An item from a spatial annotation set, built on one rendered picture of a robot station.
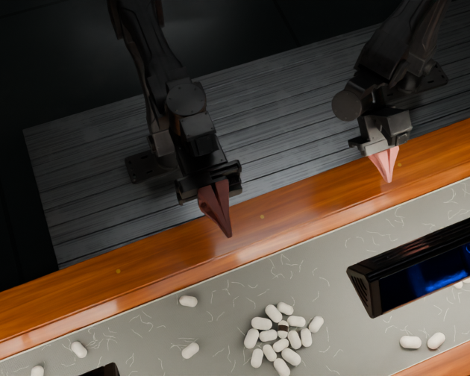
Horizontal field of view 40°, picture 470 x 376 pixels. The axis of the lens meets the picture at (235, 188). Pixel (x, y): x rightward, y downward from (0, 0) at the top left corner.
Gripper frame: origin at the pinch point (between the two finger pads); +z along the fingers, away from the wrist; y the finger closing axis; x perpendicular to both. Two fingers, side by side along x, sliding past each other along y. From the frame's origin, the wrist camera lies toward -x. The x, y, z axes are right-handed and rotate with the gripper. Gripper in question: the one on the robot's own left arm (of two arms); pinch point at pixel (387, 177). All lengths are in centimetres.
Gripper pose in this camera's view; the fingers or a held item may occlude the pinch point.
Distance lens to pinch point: 129.6
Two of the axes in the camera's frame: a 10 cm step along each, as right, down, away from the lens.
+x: -2.4, -1.9, 9.5
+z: 2.8, 9.3, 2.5
